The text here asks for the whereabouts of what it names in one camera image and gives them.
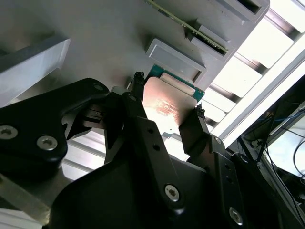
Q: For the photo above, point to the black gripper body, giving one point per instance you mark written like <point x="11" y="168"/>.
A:
<point x="107" y="202"/>

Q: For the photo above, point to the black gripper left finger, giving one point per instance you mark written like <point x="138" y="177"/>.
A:
<point x="35" y="114"/>

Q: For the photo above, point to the silver CPU green edge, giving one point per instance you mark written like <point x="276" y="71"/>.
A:
<point x="166" y="102"/>

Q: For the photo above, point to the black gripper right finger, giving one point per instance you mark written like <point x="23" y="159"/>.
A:
<point x="228" y="181"/>

